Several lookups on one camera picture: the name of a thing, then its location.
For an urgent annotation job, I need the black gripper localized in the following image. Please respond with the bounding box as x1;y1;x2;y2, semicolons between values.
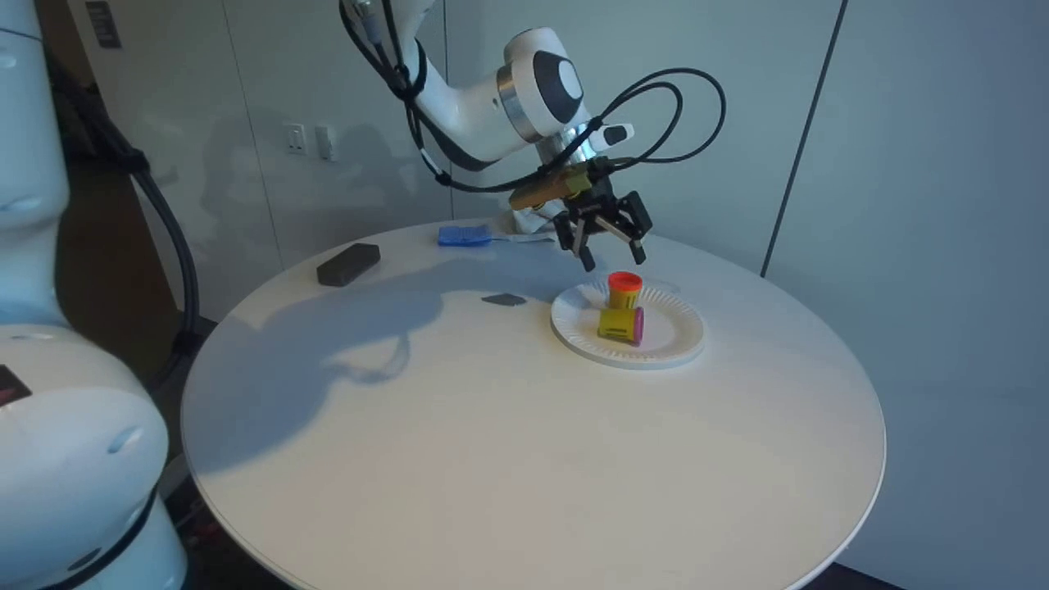
551;172;660;275

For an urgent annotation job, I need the yellow container red lid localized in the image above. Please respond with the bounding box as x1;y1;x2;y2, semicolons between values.
602;269;647;315

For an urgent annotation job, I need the white paper plate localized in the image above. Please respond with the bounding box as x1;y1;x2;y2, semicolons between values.
546;278;710;374

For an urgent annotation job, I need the white crumpled cloth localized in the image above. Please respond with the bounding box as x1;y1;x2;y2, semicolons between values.
492;207;560;238

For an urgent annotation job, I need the black eraser block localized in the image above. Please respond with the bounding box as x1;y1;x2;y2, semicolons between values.
315;238;382;291

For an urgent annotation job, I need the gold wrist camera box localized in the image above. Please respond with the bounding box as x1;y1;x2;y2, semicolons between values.
505;161;602;214

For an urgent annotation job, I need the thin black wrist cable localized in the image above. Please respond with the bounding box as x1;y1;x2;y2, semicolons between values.
337;0;732;204

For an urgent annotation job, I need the thick black base hose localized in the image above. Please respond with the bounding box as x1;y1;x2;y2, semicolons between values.
51;76;206;374

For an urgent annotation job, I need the dark wall sign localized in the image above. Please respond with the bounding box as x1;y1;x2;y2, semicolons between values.
81;0;125;51

